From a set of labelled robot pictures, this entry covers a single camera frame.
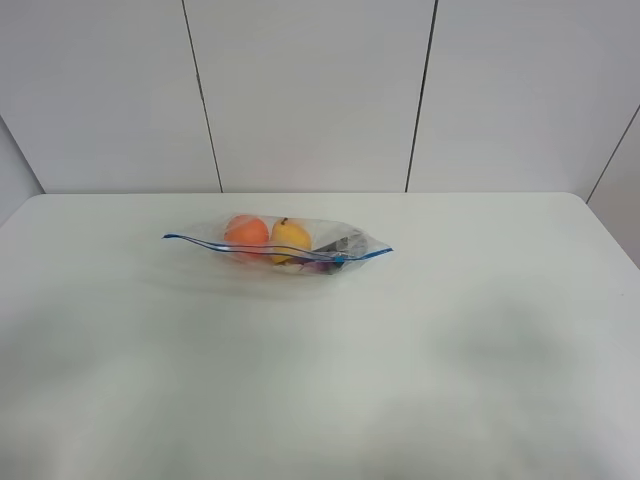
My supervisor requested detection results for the yellow pear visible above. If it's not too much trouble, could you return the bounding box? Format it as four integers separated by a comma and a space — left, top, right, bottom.
270, 218, 312, 264

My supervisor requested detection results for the dark purple item in bag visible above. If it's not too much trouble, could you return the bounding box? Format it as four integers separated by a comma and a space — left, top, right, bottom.
302, 231, 368, 275

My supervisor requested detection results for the clear zip bag blue seal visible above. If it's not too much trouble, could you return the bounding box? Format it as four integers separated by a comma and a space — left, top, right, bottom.
163, 214, 393, 275

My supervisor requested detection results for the orange fruit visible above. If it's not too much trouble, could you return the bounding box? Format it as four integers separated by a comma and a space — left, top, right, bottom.
224, 215, 270, 257

